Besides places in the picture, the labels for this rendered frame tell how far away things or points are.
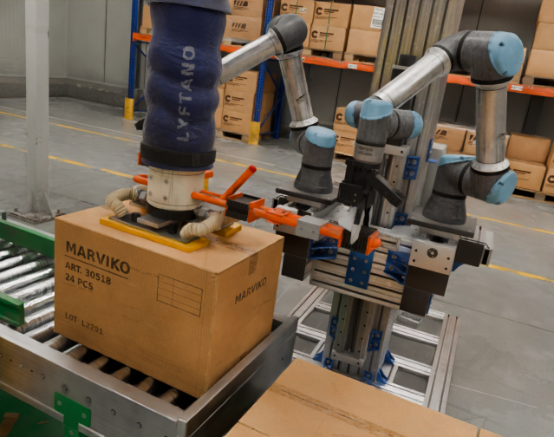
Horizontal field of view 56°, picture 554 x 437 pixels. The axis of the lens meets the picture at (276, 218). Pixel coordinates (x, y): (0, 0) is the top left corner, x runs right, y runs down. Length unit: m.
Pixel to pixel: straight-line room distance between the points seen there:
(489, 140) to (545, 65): 6.80
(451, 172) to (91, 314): 1.25
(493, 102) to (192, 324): 1.07
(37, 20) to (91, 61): 8.65
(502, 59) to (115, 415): 1.43
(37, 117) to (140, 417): 3.31
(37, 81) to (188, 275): 3.22
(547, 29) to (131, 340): 7.64
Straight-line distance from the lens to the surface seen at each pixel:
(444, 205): 1.86
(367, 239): 1.35
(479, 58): 1.63
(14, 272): 2.35
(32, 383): 1.78
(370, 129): 1.30
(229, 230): 1.64
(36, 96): 4.47
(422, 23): 2.04
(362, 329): 2.18
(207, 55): 1.51
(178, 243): 1.50
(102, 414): 1.61
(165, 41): 1.50
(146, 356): 1.64
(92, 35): 13.05
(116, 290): 1.62
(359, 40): 8.75
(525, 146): 8.99
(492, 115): 1.69
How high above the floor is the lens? 1.50
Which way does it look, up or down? 17 degrees down
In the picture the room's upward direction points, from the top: 8 degrees clockwise
